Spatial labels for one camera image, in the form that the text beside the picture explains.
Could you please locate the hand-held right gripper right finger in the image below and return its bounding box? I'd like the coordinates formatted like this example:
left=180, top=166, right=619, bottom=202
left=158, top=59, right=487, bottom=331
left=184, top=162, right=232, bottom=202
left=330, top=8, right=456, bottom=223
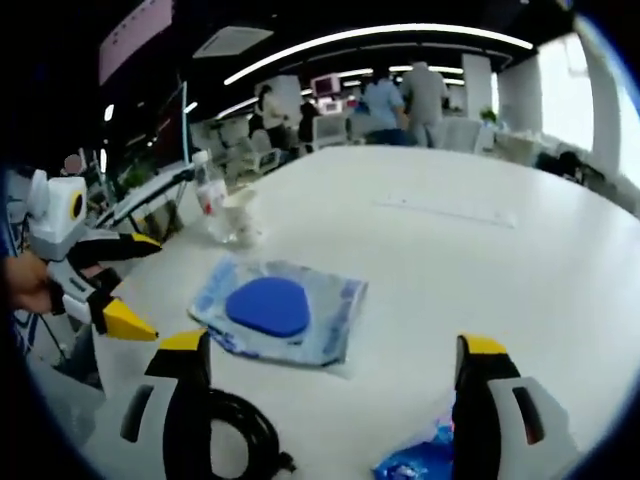
left=452, top=333, right=584, bottom=480

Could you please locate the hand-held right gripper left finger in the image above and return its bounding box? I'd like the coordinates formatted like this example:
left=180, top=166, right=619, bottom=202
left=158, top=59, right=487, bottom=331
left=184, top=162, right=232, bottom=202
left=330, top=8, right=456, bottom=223
left=97, top=328, right=214, bottom=480

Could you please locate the blue plastic packet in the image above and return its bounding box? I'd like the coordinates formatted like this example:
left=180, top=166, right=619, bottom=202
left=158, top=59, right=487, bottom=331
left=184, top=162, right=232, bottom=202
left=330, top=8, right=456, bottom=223
left=371, top=394, right=459, bottom=480

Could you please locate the black cable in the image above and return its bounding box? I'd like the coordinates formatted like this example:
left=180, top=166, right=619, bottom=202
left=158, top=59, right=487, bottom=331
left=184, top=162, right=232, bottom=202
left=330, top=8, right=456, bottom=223
left=206, top=389, right=297, bottom=480

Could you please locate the clear plastic water bottle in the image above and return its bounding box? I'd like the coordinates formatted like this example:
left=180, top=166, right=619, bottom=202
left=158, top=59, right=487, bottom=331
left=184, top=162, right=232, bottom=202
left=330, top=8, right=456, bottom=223
left=191, top=149, right=237, bottom=244

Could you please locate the clear packet with blue pad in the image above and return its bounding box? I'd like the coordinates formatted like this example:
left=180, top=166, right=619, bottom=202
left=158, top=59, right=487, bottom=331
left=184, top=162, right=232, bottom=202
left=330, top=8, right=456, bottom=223
left=188, top=254, right=370, bottom=369

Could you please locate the white paper cup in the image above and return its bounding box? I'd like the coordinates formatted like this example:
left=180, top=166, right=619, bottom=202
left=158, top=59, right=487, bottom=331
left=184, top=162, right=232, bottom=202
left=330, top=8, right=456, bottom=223
left=221, top=188, right=262, bottom=248

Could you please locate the person's left hand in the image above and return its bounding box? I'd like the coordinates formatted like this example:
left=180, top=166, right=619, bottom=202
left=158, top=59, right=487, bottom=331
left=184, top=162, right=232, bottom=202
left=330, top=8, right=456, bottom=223
left=4, top=254, right=54, bottom=314

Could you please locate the white height-adjustable desk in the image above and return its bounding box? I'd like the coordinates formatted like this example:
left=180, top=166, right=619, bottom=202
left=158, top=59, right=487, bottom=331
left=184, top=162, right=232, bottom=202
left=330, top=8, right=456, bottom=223
left=94, top=167, right=197, bottom=236

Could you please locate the grey mesh office chair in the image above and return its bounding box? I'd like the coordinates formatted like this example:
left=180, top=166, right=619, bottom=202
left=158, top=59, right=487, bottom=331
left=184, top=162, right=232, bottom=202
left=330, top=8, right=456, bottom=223
left=27, top=329, right=109, bottom=441

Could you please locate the large monitor screen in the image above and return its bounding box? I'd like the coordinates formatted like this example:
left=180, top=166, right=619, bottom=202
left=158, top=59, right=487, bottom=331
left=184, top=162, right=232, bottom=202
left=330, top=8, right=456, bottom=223
left=152, top=82, right=191, bottom=172

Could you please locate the white table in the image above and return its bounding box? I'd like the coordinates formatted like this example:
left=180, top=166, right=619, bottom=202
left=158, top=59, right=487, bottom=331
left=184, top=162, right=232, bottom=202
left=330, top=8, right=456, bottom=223
left=82, top=144, right=640, bottom=480

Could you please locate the pink hanging screen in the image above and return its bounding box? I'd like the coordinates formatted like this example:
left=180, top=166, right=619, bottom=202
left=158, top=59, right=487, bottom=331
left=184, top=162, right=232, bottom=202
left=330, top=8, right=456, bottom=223
left=98, top=0, right=175, bottom=85

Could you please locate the small pink monitor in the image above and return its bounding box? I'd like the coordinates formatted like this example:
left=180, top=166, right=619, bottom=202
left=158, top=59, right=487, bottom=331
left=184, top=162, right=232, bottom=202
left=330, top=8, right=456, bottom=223
left=310, top=74, right=342, bottom=97

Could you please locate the long ceiling light strip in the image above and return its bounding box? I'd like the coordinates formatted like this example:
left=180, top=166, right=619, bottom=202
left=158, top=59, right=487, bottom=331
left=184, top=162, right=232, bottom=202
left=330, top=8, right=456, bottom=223
left=223, top=23, right=535, bottom=87

